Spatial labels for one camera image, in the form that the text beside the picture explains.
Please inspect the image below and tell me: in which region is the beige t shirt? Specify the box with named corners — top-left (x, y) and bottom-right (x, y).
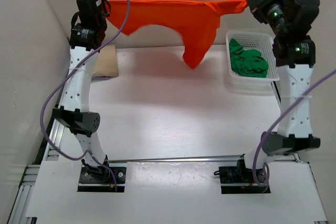
top-left (92, 45), bottom-right (119, 78)

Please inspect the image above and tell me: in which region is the purple t shirt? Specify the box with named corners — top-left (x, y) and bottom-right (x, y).
top-left (91, 76), bottom-right (111, 82)

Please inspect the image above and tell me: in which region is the orange t shirt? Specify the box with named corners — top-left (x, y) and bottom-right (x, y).
top-left (107, 0), bottom-right (247, 69)

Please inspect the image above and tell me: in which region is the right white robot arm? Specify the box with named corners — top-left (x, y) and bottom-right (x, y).
top-left (237, 0), bottom-right (321, 170)

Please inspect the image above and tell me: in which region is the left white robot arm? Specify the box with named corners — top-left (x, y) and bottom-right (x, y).
top-left (53, 0), bottom-right (107, 169)

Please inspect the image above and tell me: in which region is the white plastic basket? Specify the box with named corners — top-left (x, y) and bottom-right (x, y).
top-left (226, 31), bottom-right (279, 86)

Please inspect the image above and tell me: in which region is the green t shirt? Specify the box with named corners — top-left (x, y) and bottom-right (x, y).
top-left (229, 39), bottom-right (269, 78)

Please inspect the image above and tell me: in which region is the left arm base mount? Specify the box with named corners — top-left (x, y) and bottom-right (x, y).
top-left (77, 162), bottom-right (127, 193)

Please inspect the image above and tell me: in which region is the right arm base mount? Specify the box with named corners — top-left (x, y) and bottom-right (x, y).
top-left (213, 166), bottom-right (271, 195)

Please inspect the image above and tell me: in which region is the aluminium frame rail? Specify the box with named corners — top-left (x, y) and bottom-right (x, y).
top-left (9, 80), bottom-right (328, 223)

